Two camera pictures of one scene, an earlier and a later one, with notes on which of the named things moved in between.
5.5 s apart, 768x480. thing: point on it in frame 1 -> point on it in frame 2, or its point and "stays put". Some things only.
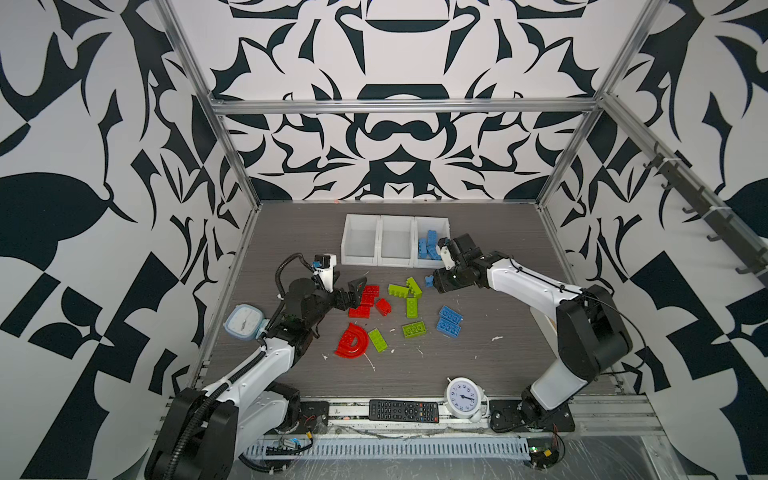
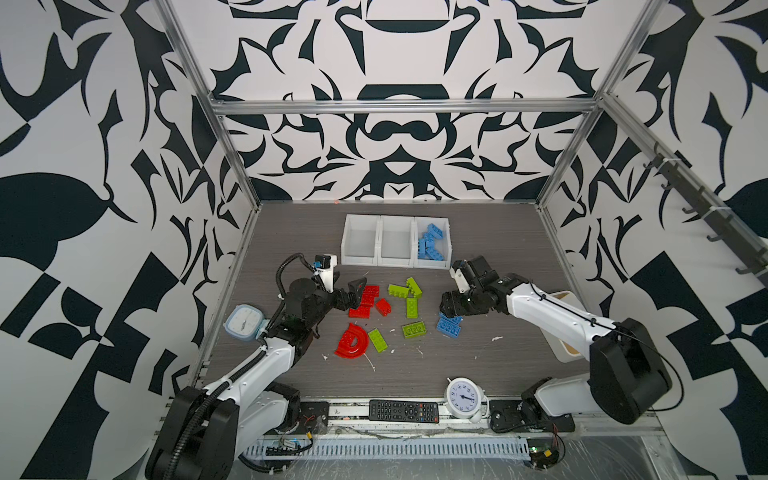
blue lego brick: x=432 y=251 stays put
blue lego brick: x=449 y=323 stays put
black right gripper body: x=451 y=279 -> x=463 y=303
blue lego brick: x=422 y=248 stays put
